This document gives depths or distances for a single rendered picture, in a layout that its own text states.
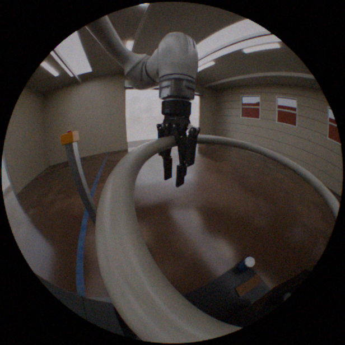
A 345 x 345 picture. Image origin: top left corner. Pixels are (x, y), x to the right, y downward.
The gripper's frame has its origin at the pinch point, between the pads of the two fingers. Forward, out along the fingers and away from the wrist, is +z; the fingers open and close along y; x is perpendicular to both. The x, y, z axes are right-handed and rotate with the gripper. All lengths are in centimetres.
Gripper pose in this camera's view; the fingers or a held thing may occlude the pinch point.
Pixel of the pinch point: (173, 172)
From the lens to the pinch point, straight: 33.3
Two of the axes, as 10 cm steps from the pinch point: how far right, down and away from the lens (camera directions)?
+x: 7.0, -3.2, 6.3
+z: -0.3, 8.8, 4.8
